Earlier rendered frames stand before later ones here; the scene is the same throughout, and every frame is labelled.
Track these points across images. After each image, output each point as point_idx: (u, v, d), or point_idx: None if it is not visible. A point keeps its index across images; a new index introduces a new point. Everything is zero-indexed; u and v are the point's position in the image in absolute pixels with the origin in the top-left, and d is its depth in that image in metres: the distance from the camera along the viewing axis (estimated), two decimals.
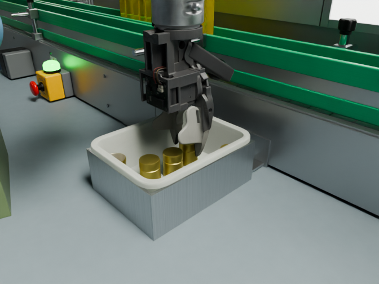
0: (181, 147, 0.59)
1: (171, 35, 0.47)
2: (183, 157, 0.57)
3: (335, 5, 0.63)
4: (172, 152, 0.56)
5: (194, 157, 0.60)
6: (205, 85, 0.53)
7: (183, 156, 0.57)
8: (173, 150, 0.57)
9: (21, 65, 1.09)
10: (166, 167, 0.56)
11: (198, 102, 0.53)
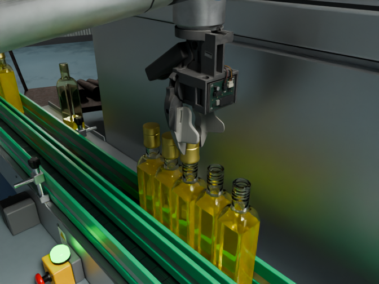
0: (197, 143, 0.59)
1: (223, 32, 0.49)
2: None
3: None
4: None
5: None
6: None
7: None
8: None
9: (25, 219, 0.98)
10: None
11: None
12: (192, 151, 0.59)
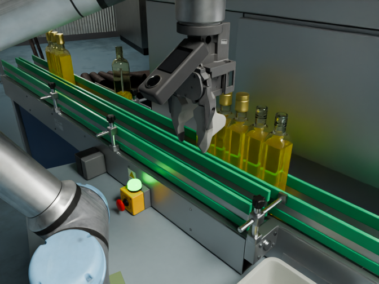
0: (248, 97, 0.86)
1: None
2: None
3: None
4: None
5: None
6: None
7: None
8: None
9: (96, 167, 1.24)
10: None
11: None
12: (245, 102, 0.86)
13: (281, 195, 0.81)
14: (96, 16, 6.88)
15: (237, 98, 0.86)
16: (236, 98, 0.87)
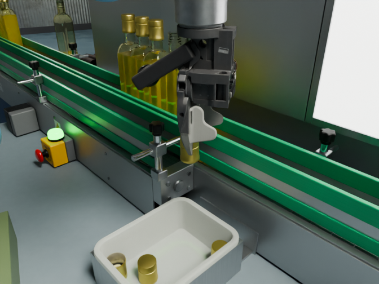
0: (161, 23, 0.77)
1: (223, 27, 0.51)
2: (194, 147, 0.59)
3: (318, 107, 0.69)
4: None
5: (162, 31, 0.80)
6: None
7: (194, 146, 0.59)
8: None
9: (26, 123, 1.15)
10: (180, 147, 0.61)
11: None
12: (157, 29, 0.77)
13: None
14: (84, 7, 6.80)
15: (149, 25, 0.77)
16: (148, 24, 0.78)
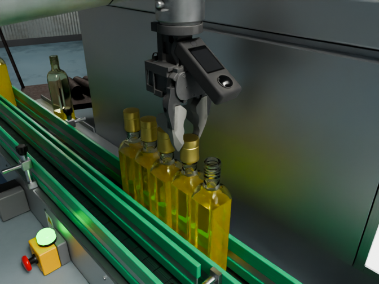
0: None
1: (158, 26, 0.53)
2: None
3: (373, 257, 0.54)
4: (190, 137, 0.60)
5: None
6: (177, 86, 0.53)
7: None
8: (188, 136, 0.60)
9: (14, 206, 1.01)
10: (197, 151, 0.60)
11: (171, 98, 0.55)
12: (168, 141, 0.63)
13: (213, 273, 0.58)
14: None
15: (157, 135, 0.63)
16: (157, 134, 0.63)
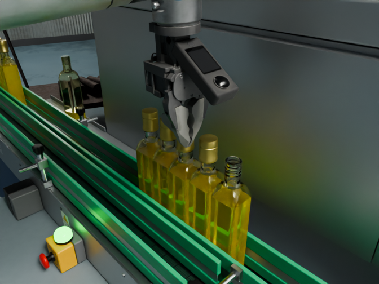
0: None
1: (155, 27, 0.53)
2: None
3: None
4: (210, 137, 0.61)
5: None
6: (175, 87, 0.53)
7: None
8: (206, 137, 0.61)
9: (29, 204, 1.02)
10: (217, 150, 0.62)
11: (171, 100, 0.55)
12: None
13: (234, 269, 0.59)
14: (86, 17, 6.66)
15: None
16: None
